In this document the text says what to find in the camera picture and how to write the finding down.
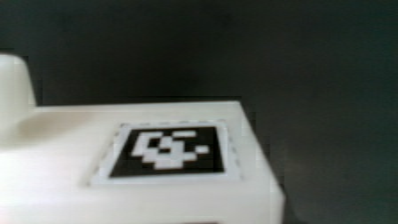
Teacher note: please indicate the white drawer box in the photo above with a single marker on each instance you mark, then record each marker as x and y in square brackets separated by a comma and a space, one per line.
[129, 164]

